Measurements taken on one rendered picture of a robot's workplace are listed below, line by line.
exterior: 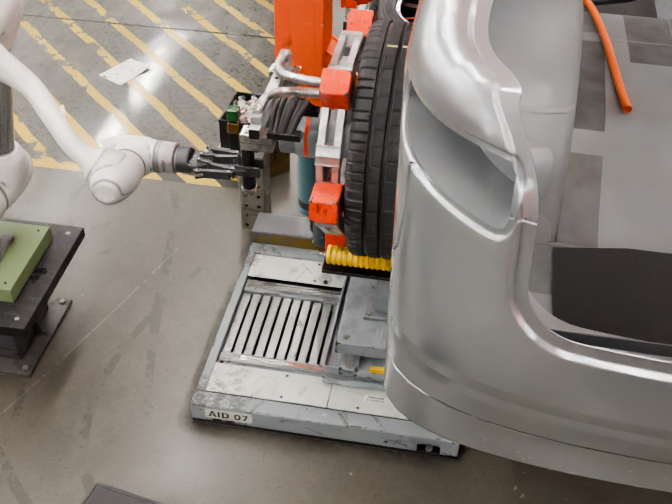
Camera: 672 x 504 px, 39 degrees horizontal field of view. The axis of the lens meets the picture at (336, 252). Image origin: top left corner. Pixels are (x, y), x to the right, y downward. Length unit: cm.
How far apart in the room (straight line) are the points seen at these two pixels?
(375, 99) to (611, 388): 105
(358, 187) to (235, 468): 99
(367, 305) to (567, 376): 148
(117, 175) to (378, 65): 72
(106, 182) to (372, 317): 99
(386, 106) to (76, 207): 187
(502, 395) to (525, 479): 122
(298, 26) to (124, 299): 116
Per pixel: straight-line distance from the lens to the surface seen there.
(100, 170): 255
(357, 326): 303
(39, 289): 316
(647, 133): 258
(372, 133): 240
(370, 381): 300
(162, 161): 267
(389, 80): 243
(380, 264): 281
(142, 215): 388
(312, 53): 312
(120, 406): 316
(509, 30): 232
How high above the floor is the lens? 235
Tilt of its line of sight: 40 degrees down
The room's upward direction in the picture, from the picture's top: 1 degrees clockwise
